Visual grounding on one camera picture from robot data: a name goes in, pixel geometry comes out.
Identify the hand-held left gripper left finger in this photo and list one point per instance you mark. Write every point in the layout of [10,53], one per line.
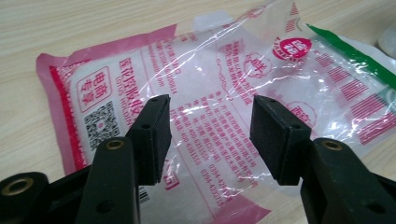
[149,140]

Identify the pink and clear plastic bag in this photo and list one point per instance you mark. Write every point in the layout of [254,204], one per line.
[205,81]

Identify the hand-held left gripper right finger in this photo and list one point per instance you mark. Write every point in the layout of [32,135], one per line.
[280,140]

